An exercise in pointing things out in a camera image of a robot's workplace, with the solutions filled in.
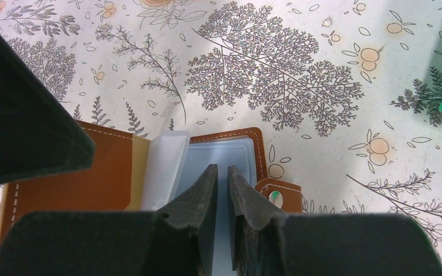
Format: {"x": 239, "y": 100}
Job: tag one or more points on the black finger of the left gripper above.
{"x": 37, "y": 135}

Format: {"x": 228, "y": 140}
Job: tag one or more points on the floral table mat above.
{"x": 345, "y": 92}

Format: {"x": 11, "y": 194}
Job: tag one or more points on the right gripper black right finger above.
{"x": 266, "y": 240}

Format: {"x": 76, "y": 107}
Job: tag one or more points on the brown leather card holder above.
{"x": 130, "y": 173}

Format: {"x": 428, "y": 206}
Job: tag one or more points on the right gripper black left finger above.
{"x": 177, "y": 239}

